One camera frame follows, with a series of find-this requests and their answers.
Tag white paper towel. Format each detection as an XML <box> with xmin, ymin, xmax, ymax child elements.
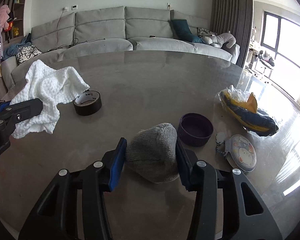
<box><xmin>10</xmin><ymin>60</ymin><xmax>90</xmax><ymax>139</ymax></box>

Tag round cartoon bear case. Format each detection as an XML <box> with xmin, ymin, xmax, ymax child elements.
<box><xmin>216</xmin><ymin>132</ymin><xmax>257</xmax><ymax>173</ymax></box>

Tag grey knitted sock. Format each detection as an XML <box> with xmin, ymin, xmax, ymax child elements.
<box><xmin>126</xmin><ymin>123</ymin><xmax>179</xmax><ymax>184</ymax></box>

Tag yellow blue item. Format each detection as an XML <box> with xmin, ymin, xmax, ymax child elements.
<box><xmin>217</xmin><ymin>85</ymin><xmax>279</xmax><ymax>137</ymax></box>

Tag floral cushion at left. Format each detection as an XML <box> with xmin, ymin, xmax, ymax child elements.
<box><xmin>15</xmin><ymin>45</ymin><xmax>42</xmax><ymax>64</ymax></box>

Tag blue clothes on sofa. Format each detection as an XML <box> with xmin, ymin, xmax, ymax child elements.
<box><xmin>2</xmin><ymin>33</ymin><xmax>32</xmax><ymax>61</ymax></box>

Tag black tape roll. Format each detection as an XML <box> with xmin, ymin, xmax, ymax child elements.
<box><xmin>72</xmin><ymin>90</ymin><xmax>102</xmax><ymax>116</ymax></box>

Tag grey sectional sofa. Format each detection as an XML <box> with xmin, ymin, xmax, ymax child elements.
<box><xmin>1</xmin><ymin>6</ymin><xmax>240</xmax><ymax>89</ymax></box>

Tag balcony chair with clothes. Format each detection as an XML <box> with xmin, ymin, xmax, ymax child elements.
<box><xmin>254</xmin><ymin>50</ymin><xmax>275</xmax><ymax>78</ymax></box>

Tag grey plush toy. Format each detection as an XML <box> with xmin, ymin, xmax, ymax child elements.
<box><xmin>202</xmin><ymin>33</ymin><xmax>236</xmax><ymax>48</ymax></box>

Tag black white floral cushion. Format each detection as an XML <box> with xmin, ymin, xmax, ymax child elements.
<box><xmin>197</xmin><ymin>28</ymin><xmax>218</xmax><ymax>38</ymax></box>

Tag teal cushion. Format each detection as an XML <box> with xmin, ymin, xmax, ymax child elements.
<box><xmin>171</xmin><ymin>19</ymin><xmax>205</xmax><ymax>44</ymax></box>

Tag dark grey curtain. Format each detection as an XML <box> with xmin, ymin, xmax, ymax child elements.
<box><xmin>210</xmin><ymin>0</ymin><xmax>254</xmax><ymax>67</ymax></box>

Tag black cable on sofa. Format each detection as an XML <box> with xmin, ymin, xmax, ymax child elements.
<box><xmin>41</xmin><ymin>8</ymin><xmax>107</xmax><ymax>53</ymax></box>

